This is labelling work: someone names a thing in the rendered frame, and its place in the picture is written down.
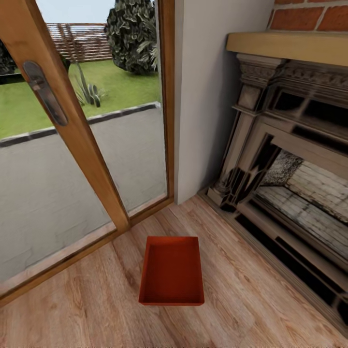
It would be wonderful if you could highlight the storage box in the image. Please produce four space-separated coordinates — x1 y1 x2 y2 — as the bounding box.
139 237 205 306

